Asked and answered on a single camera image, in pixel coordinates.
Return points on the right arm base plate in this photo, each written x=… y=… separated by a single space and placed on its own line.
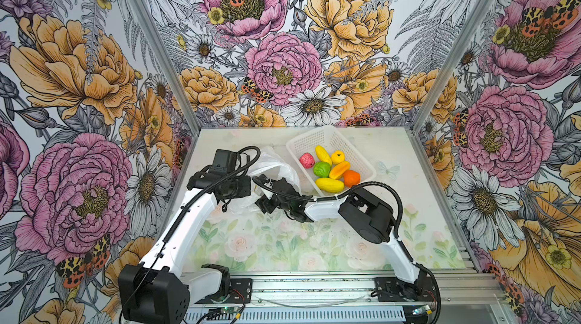
x=391 y=289

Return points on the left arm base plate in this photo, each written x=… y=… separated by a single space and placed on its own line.
x=234 y=291

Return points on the green toy fruit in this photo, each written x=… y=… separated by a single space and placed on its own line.
x=322 y=169

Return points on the white slotted cable duct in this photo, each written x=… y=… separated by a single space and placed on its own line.
x=364 y=314

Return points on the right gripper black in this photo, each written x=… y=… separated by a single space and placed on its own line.
x=265 y=205

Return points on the orange toy fruit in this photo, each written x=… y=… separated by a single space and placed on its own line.
x=351 y=178

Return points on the aluminium corner post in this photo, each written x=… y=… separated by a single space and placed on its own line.
x=461 y=43
x=146 y=21

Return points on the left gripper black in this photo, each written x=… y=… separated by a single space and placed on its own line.
x=245 y=191

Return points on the left aluminium corner post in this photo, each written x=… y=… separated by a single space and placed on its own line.
x=146 y=21

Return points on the right aluminium corner post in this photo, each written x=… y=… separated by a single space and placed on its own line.
x=461 y=43

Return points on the yellow toy banana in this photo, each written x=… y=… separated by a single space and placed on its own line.
x=323 y=155

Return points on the yellow toy fruit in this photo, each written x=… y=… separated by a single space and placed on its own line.
x=337 y=157

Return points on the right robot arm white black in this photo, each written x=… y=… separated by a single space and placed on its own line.
x=374 y=211

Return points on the white perforated plastic basket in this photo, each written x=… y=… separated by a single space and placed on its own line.
x=331 y=139

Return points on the pink toy fruit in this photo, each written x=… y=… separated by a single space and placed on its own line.
x=307 y=161

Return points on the aluminium front rail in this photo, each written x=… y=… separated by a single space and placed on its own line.
x=456 y=287

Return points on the yellow ridged toy starfruit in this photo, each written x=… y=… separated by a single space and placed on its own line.
x=338 y=170

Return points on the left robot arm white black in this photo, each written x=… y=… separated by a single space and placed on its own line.
x=155 y=290

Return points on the yellow toy lemon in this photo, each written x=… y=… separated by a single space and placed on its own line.
x=330 y=185

